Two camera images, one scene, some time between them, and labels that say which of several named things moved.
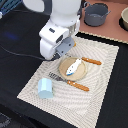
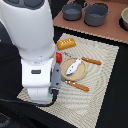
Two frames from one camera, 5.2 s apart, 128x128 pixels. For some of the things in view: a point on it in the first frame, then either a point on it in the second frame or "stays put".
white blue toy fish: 73,67 stays put
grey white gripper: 57,39 -> 40,76
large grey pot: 95,14 stays put
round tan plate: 79,71 stays put
